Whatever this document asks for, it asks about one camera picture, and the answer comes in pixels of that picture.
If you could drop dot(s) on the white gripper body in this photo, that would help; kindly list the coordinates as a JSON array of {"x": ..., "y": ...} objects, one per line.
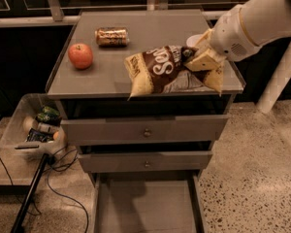
[{"x": 230, "y": 33}]

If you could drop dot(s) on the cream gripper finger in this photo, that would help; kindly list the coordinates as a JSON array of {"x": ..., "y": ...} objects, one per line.
[
  {"x": 202, "y": 45},
  {"x": 204, "y": 61}
]

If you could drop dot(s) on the brown chip bag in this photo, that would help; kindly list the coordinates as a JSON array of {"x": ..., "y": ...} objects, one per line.
[{"x": 162, "y": 70}]

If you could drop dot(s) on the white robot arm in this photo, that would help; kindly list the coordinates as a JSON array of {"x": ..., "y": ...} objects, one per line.
[{"x": 267, "y": 20}]

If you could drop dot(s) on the grey top drawer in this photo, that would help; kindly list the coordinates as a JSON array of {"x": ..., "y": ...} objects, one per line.
[{"x": 142, "y": 130}]

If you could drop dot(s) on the grey drawer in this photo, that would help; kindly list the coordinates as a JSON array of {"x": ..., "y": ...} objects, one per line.
[
  {"x": 142, "y": 130},
  {"x": 147, "y": 202},
  {"x": 145, "y": 161}
]

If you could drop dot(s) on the grey drawer cabinet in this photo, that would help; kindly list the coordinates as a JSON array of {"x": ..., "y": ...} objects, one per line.
[{"x": 131, "y": 110}]

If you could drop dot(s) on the grey middle drawer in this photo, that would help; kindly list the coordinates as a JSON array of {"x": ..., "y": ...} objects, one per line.
[{"x": 145, "y": 161}]

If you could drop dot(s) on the grey bottom drawer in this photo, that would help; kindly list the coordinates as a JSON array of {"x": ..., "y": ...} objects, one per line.
[{"x": 147, "y": 202}]

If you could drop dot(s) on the green snack bag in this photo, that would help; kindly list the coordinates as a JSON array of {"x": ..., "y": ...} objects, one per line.
[{"x": 48, "y": 115}]

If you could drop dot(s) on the white bowl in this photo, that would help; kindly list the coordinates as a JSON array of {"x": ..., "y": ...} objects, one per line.
[{"x": 194, "y": 41}]

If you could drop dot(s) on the gold soda can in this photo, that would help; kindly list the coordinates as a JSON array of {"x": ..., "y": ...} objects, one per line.
[{"x": 112, "y": 37}]

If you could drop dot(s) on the red apple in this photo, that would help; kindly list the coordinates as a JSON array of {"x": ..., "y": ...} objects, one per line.
[{"x": 80, "y": 55}]

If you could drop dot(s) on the clear plastic bin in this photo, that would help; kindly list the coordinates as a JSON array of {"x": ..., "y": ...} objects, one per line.
[{"x": 23, "y": 119}]

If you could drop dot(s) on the blue snack packet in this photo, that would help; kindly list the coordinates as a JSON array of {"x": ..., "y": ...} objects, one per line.
[{"x": 37, "y": 136}]

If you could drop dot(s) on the black pole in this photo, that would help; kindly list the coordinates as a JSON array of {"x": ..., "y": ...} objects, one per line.
[{"x": 17, "y": 227}]

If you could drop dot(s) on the white diagonal post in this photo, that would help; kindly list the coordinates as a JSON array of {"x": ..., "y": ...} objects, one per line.
[{"x": 276, "y": 84}]

